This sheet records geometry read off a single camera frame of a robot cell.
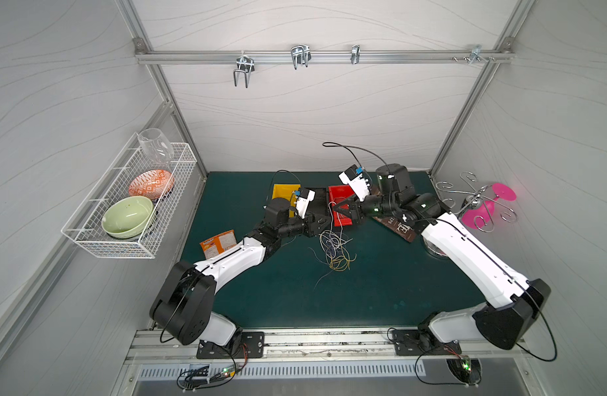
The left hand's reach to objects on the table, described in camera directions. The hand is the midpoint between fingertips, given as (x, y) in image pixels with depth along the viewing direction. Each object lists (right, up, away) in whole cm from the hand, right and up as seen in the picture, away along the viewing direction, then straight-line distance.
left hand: (329, 220), depth 78 cm
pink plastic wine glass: (+43, +2, -8) cm, 43 cm away
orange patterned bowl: (-52, +11, -6) cm, 54 cm away
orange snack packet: (-41, -11, +15) cm, 45 cm away
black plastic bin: (-3, +6, -8) cm, 10 cm away
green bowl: (-54, +2, -15) cm, 56 cm away
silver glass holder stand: (+44, +7, -4) cm, 45 cm away
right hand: (+1, +5, -8) cm, 10 cm away
